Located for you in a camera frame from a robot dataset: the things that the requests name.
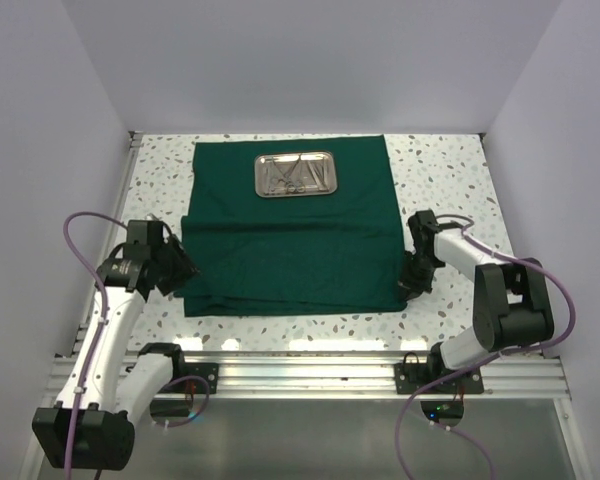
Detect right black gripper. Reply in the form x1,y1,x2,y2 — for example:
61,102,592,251
398,250,442,303

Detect dark green surgical cloth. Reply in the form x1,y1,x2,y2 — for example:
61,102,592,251
179,136,407,317

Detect stainless steel instrument tray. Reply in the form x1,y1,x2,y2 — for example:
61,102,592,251
254,151,338,199

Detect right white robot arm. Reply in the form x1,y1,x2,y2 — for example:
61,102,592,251
399,210,554,393

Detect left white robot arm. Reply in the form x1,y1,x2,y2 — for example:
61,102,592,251
32,216,213,478

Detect steel surgical scissors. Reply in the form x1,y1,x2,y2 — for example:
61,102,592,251
279,156,305,194

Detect steel tweezers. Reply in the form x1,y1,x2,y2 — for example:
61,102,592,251
309,159,329,192

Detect steel forceps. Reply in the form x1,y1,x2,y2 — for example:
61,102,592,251
266,159,288,195

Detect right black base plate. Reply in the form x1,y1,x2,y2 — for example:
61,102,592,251
393,352,485,395

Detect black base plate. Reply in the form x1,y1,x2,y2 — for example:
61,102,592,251
129,361,220,396
393,352,485,395

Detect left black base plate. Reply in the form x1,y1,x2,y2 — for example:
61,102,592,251
129,361,220,396

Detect aluminium mounting rail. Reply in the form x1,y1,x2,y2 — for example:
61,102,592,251
185,352,570,400

